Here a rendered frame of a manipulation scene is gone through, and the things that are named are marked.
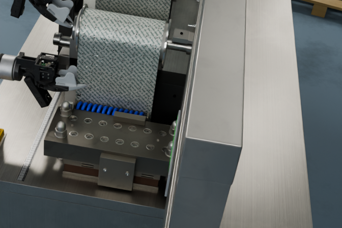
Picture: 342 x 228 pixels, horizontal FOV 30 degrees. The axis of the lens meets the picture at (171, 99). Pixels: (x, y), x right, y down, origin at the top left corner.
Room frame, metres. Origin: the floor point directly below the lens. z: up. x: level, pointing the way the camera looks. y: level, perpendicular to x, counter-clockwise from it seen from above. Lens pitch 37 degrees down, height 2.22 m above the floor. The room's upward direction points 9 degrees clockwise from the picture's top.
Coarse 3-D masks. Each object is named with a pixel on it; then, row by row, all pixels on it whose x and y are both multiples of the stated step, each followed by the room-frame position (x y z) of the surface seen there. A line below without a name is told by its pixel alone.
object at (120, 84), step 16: (80, 64) 1.51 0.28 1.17; (96, 64) 1.51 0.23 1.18; (112, 64) 1.51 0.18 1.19; (128, 64) 1.50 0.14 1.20; (80, 80) 1.51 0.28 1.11; (96, 80) 1.51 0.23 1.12; (112, 80) 1.51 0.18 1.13; (128, 80) 1.50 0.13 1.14; (144, 80) 1.50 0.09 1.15; (80, 96) 1.51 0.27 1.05; (96, 96) 1.51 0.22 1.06; (112, 96) 1.51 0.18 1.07; (128, 96) 1.50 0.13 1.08; (144, 96) 1.50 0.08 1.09; (144, 112) 1.50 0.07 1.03
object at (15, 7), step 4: (16, 0) 1.54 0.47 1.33; (20, 0) 1.54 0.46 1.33; (24, 0) 1.56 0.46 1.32; (16, 4) 1.54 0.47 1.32; (20, 4) 1.54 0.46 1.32; (12, 8) 1.54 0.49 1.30; (16, 8) 1.54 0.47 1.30; (20, 8) 1.54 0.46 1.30; (12, 12) 1.53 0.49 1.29; (16, 12) 1.54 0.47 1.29; (20, 12) 1.54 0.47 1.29; (16, 16) 1.54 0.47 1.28
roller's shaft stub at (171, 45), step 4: (168, 40) 1.56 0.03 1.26; (172, 40) 1.56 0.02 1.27; (168, 44) 1.55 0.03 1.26; (172, 44) 1.55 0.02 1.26; (176, 44) 1.55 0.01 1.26; (180, 44) 1.55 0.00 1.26; (184, 44) 1.56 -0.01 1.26; (188, 44) 1.55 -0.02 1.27; (168, 48) 1.55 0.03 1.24; (172, 48) 1.55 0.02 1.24; (176, 48) 1.55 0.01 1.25; (180, 48) 1.55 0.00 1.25; (184, 48) 1.55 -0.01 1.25; (188, 48) 1.55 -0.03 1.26; (188, 52) 1.54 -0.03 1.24
